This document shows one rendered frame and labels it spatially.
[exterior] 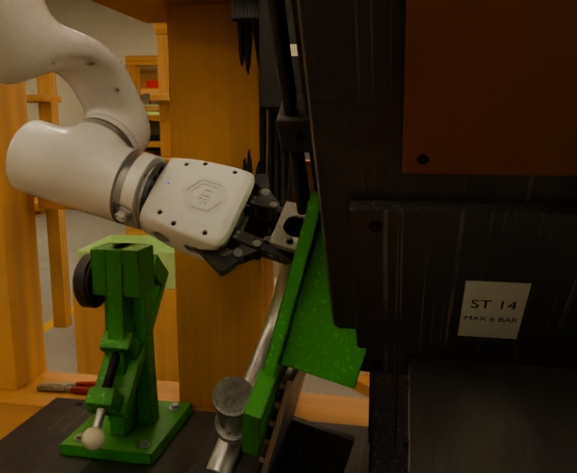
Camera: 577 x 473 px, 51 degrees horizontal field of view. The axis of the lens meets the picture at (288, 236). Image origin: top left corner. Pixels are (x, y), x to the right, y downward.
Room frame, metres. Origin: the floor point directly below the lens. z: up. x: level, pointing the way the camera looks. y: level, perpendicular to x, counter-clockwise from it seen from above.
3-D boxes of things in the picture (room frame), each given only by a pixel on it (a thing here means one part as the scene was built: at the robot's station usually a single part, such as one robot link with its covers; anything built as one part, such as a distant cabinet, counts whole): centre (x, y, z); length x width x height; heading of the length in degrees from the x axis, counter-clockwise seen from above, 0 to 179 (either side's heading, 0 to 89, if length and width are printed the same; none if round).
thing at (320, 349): (0.55, -0.04, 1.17); 0.13 x 0.12 x 0.20; 79
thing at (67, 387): (0.97, 0.35, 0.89); 0.16 x 0.05 x 0.01; 87
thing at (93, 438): (0.71, 0.24, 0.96); 0.06 x 0.03 x 0.06; 169
